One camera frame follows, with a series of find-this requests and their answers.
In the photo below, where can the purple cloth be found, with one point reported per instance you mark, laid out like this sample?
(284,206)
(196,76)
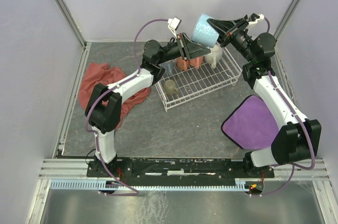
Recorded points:
(251,126)

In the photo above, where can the olive green small cup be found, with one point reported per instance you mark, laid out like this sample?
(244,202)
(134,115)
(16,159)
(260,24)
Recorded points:
(170,87)

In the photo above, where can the light blue cable duct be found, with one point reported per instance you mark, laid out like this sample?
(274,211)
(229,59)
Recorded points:
(160,183)

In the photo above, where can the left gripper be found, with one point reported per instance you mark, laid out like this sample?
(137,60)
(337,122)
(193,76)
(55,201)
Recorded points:
(181,47)

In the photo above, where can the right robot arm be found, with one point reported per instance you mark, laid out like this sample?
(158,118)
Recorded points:
(298,137)

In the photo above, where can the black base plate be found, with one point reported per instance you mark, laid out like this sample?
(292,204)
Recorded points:
(132,168)

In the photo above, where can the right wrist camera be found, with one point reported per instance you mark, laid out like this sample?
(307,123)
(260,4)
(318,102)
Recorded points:
(255,18)

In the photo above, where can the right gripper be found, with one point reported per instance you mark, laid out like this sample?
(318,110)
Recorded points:
(235,31)

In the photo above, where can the cream speckled mug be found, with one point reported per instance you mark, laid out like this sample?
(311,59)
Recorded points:
(214,56)

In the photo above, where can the white wire dish rack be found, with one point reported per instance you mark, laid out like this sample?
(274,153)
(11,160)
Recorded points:
(197,82)

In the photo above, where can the grey blue mug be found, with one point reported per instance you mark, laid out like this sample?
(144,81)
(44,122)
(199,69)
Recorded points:
(167,68)

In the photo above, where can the large pink mug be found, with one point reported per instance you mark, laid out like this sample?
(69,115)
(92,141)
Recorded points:
(196,62)

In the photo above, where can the small pink printed mug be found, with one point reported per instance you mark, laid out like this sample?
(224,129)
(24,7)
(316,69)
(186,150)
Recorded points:
(182,64)

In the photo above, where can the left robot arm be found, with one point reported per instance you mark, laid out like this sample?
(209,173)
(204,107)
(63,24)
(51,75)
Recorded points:
(105,105)

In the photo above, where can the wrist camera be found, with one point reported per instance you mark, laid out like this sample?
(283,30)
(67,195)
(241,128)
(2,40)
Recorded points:
(255,18)
(173,25)

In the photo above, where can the red cloth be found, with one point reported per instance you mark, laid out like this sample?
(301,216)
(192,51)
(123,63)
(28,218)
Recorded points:
(105,74)

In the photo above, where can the light blue mug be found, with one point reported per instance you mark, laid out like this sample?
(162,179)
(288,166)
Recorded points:
(204,33)

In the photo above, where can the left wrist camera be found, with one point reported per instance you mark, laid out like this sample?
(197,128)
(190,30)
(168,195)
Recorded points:
(173,25)

